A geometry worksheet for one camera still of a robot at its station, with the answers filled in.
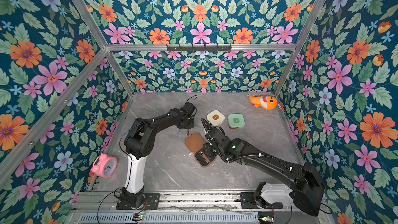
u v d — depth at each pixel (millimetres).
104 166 763
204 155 878
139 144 547
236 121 1012
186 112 814
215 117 1014
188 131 985
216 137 570
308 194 379
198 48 915
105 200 718
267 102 1041
